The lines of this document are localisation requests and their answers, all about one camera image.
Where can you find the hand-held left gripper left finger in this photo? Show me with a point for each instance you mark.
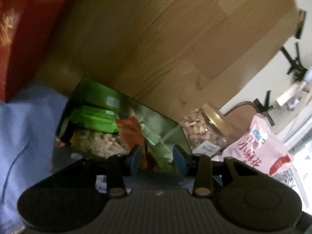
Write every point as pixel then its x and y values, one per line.
pixel 135 162

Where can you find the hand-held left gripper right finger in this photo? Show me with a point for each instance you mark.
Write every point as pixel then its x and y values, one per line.
pixel 180 162

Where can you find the pale green snack packet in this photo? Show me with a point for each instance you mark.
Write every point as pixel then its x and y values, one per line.
pixel 159 151

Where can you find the orange clear snack packet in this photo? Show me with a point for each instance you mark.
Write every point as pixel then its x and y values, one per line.
pixel 131 131

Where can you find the clear packet of biscuits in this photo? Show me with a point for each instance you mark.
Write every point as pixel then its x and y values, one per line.
pixel 102 141

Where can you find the black cardboard box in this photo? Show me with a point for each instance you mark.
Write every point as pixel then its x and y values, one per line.
pixel 156 117

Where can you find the clear jar of nuts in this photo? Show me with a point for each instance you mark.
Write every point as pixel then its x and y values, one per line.
pixel 195 126

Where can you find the brown rounded board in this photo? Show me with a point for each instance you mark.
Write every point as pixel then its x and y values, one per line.
pixel 240 114

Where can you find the large pink snack bag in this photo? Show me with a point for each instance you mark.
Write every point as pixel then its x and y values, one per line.
pixel 256 146

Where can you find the black tape strip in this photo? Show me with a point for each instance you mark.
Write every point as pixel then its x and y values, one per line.
pixel 299 24
pixel 264 107

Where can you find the blue blanket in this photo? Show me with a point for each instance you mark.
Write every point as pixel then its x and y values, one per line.
pixel 24 139

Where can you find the large wooden board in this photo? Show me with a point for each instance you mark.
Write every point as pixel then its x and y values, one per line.
pixel 170 41

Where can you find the red box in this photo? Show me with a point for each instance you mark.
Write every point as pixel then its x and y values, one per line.
pixel 24 29

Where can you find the white wall charger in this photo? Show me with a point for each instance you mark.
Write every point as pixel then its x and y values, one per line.
pixel 287 97

